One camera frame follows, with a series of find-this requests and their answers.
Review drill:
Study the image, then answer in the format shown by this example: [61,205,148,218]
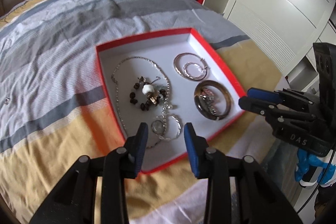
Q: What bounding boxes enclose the person's right forearm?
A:
[314,185,336,218]

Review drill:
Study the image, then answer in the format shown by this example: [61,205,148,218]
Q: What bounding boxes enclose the large silver bangle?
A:
[173,52,211,81]

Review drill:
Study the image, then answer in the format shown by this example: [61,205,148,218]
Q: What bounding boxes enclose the striped blanket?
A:
[0,0,289,224]

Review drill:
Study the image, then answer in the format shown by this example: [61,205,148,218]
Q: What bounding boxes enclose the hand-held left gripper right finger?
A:
[184,123,302,224]

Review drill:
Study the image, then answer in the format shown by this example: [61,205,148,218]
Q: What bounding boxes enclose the red jewelry box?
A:
[96,28,247,175]

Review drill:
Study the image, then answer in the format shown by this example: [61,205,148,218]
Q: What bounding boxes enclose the silver chain necklace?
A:
[110,56,173,149]

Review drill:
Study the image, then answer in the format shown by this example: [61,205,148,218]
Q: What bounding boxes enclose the white wardrobe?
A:
[157,0,336,100]

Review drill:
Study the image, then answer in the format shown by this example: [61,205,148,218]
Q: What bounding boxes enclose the twisted silver hoop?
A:
[163,114,182,139]
[183,62,205,78]

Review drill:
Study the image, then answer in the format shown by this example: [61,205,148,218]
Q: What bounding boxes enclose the silver link bracelet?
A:
[200,87,219,115]

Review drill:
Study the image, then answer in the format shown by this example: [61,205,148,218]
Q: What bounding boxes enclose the brown bangle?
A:
[194,80,233,121]

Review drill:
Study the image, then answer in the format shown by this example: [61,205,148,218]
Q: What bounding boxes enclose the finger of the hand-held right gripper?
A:
[238,97,318,128]
[247,87,321,109]

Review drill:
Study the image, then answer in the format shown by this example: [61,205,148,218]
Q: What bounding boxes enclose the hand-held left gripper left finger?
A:
[29,122,148,224]

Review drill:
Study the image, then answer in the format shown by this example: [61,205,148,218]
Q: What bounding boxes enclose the dark bead bracelet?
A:
[128,76,166,112]

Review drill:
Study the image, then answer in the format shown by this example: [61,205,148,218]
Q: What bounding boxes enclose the black cable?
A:
[296,149,336,218]

